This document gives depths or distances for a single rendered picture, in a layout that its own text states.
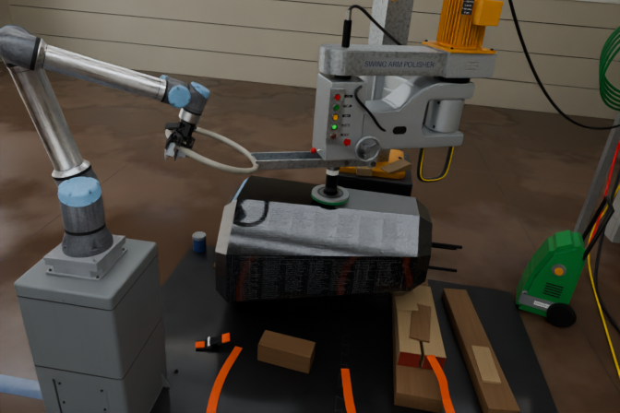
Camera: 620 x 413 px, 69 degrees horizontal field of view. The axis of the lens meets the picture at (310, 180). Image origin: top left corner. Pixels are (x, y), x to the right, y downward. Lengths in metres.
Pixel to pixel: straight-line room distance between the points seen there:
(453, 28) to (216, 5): 6.74
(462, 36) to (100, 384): 2.36
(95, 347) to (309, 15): 7.24
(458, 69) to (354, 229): 1.01
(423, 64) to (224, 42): 6.78
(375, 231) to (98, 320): 1.43
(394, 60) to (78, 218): 1.59
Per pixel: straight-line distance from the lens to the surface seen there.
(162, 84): 1.89
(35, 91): 1.98
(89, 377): 2.25
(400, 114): 2.48
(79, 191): 1.91
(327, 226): 2.53
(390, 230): 2.57
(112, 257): 2.04
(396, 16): 3.08
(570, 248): 3.29
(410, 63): 2.42
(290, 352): 2.61
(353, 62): 2.28
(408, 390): 2.59
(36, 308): 2.11
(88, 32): 10.09
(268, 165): 2.35
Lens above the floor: 2.01
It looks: 25 degrees down
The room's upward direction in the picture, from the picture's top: 5 degrees clockwise
